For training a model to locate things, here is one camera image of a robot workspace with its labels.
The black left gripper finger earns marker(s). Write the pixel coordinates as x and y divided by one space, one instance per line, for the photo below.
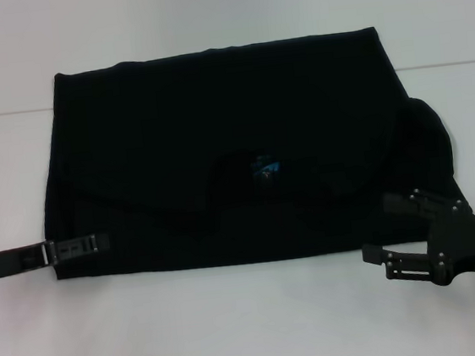
79 247

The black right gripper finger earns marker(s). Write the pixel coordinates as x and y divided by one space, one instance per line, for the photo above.
408 264
419 205

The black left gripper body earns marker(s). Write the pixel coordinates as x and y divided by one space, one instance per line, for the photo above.
8 263

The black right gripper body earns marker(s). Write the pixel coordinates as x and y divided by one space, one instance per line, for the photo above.
474 242

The black shirt with FREE print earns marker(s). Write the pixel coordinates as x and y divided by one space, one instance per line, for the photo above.
217 146

